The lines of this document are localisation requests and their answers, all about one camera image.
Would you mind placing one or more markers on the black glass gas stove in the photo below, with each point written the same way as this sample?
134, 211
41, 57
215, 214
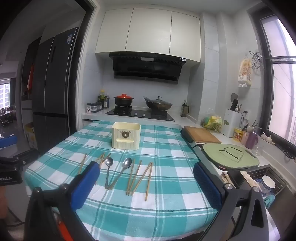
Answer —
141, 113

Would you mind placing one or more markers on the hanging metal steamer rack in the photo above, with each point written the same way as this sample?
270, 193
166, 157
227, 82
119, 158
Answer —
256, 60

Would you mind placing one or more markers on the wok with glass lid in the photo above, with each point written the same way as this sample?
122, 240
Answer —
158, 104

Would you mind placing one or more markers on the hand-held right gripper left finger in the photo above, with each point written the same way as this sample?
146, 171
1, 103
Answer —
85, 184

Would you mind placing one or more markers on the blue and white bowl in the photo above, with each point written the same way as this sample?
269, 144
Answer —
268, 183

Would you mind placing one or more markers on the teal cloth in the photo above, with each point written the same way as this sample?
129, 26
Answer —
269, 201

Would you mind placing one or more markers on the small steel spoon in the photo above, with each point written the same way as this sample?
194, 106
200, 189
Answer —
109, 162

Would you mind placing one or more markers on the dark dining furniture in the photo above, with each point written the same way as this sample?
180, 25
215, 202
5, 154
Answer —
7, 118

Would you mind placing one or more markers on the yellow capped oil bottle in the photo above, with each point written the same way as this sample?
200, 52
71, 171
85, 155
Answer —
101, 97

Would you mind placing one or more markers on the cream ribbed utensil holder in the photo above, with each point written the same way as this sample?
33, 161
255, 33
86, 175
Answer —
126, 136

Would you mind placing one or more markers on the beige utensil cup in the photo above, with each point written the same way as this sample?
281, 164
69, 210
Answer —
244, 139

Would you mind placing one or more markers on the wooden cutting board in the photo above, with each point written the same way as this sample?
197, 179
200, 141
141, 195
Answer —
203, 134

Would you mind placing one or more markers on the black framed window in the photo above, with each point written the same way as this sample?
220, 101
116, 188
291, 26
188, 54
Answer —
284, 81

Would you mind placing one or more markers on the black range hood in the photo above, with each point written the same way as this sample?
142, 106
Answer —
145, 68

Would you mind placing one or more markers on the dark sauce bottle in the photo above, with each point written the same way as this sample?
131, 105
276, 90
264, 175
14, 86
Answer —
106, 102

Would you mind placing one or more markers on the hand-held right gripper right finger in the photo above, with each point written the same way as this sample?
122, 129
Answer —
205, 185

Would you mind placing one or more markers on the dark grey refrigerator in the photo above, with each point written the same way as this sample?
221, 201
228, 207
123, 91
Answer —
54, 92

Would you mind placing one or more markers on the black spatula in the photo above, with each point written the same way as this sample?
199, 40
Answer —
234, 98

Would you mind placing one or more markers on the garlic bulb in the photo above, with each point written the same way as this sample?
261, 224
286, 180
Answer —
270, 139
264, 136

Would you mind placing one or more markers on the large steel spoon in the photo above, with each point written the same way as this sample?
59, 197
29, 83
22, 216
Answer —
127, 163

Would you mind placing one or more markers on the white wall cabinet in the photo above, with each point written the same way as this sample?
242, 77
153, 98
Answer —
148, 32

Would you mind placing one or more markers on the teal checked tablecloth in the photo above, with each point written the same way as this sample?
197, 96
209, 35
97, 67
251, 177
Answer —
166, 185

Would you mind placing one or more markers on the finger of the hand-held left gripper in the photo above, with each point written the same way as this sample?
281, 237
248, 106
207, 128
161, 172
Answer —
26, 157
8, 141

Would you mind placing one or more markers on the black capped spice shaker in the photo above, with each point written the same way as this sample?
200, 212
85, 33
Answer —
88, 108

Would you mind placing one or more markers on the row of spice jars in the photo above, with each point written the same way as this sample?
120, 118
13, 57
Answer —
96, 107

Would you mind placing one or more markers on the yellow printed mug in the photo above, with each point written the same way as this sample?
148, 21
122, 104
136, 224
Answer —
237, 134

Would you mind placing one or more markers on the purple bottle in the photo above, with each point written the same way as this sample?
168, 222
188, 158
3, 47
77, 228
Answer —
251, 140

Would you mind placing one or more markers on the white knife holder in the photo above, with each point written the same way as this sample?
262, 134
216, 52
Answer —
231, 124

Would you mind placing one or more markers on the black pot with red lid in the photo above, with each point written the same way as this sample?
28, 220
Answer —
123, 100

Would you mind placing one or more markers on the brown glass jug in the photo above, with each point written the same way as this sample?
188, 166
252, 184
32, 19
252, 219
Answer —
184, 110

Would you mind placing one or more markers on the hanging yellow food bag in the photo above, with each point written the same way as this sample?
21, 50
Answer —
244, 73

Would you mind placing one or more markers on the dark kitchen sink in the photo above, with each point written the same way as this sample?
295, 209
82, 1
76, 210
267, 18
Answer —
281, 183

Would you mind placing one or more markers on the bag of colourful sponges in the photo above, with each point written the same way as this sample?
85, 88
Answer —
212, 121

